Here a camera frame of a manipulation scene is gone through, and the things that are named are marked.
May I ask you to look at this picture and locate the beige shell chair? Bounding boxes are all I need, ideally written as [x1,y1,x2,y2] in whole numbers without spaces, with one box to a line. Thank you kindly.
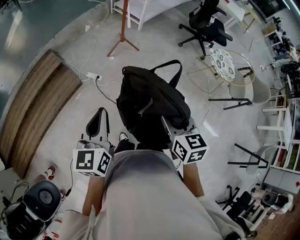
[208,70,272,111]

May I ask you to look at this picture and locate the black padded chair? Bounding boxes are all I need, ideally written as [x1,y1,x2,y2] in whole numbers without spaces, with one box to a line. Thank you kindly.
[4,180,63,239]

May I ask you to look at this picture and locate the white desk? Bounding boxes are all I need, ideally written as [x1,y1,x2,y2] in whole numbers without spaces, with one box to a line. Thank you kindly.
[210,0,245,29]

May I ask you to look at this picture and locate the wooden coat stand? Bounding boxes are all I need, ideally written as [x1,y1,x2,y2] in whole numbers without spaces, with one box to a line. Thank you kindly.
[107,0,140,58]

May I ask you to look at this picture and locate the person's left forearm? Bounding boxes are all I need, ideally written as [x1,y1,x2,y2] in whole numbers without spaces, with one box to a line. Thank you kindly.
[82,174,106,218]

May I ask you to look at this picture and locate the black cable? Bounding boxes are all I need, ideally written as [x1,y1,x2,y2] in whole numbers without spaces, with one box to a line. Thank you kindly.
[95,78,118,105]

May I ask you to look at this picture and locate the white cable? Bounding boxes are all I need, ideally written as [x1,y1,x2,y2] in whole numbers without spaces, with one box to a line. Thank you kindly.
[55,0,111,83]

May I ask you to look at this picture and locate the white bookshelf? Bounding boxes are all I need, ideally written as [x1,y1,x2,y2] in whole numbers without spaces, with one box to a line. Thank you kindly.
[269,140,300,174]

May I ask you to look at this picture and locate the gold wire basket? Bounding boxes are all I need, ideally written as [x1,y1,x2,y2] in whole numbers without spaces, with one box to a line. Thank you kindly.
[220,49,255,87]

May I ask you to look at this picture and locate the light wooden table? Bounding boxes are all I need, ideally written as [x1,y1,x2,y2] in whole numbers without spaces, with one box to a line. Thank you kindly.
[241,4,262,34]

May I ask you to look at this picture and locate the black backpack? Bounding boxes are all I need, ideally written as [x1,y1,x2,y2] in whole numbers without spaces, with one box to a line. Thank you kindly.
[116,60,192,139]

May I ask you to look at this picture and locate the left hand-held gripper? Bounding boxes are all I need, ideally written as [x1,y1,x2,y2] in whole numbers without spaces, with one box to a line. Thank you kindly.
[72,107,116,178]

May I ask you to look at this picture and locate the grey chair black legs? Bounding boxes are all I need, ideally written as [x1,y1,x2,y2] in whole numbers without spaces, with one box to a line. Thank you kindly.
[227,142,279,175]

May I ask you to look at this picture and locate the floral top gold wire table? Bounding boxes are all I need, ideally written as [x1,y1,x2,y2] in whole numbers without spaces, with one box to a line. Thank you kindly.
[186,49,236,94]

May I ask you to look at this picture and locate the white power strip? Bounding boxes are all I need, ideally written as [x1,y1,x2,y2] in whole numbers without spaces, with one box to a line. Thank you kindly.
[86,71,103,82]

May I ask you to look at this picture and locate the black office chair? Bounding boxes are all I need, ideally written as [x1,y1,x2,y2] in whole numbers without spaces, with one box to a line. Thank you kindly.
[178,0,234,57]

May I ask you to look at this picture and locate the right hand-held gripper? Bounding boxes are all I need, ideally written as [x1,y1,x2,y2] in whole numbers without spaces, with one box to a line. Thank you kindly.
[160,115,209,165]

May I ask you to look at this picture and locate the wooden plank platform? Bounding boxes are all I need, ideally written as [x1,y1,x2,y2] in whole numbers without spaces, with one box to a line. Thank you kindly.
[0,48,83,180]

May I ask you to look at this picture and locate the person's right forearm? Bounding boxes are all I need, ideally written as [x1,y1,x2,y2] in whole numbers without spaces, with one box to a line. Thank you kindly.
[182,161,205,197]

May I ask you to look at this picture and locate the person's light grey shirt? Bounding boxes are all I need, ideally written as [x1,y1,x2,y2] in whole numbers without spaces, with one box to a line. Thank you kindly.
[60,150,246,240]

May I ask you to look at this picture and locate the white box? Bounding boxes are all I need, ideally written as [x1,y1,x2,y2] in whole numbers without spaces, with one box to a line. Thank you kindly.
[0,167,24,195]

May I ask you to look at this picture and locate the white wooden stool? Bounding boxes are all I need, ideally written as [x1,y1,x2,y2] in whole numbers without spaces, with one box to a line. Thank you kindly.
[256,106,293,150]

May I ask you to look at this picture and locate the person's left shoe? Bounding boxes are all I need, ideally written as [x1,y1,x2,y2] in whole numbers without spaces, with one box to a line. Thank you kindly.
[118,131,130,143]

